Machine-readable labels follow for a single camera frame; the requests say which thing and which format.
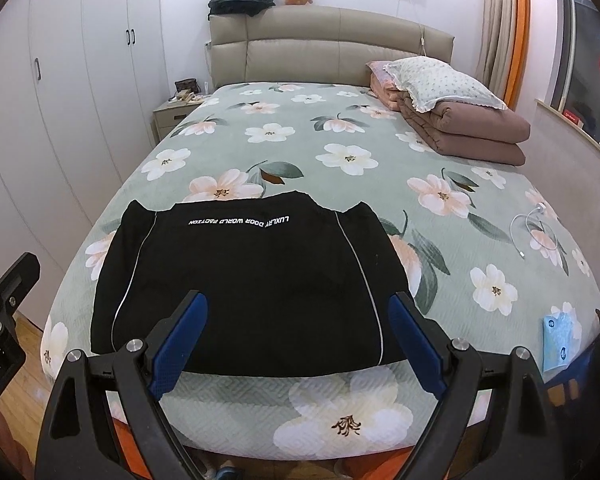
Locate beige padded headboard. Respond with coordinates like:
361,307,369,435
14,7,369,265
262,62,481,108
207,5,456,92

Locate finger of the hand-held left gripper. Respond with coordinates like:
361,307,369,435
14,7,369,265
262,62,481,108
0,252,42,333

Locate dark window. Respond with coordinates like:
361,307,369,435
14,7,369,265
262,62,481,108
550,0,600,147

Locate beige nightstand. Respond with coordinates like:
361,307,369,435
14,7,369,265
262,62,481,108
152,92,206,143

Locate blue tissue packet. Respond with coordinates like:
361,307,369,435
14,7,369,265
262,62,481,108
541,312,574,374

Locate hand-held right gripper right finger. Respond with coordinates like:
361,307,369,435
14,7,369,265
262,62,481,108
387,290,570,480

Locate black jacket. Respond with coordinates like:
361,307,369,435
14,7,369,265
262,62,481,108
90,190,411,377

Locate folded pink blanket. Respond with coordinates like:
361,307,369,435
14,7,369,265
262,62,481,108
365,60,406,109

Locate white wardrobe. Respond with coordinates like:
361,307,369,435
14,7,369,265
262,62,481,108
0,0,211,311

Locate beige and orange curtain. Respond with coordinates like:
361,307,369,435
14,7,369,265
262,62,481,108
477,0,531,111

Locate folded brown quilt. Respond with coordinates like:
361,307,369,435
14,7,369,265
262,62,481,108
397,87,531,167

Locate white floral pillow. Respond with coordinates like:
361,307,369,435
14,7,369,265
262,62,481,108
382,56,509,114

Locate dark folded clothes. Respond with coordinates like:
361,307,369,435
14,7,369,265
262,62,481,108
207,0,277,19

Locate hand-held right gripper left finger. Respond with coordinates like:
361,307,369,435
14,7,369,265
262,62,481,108
36,290,211,480

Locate green floral bed sheet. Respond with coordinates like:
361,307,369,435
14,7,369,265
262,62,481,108
40,82,600,461

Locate white charging cable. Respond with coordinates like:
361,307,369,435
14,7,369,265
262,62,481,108
510,202,561,262

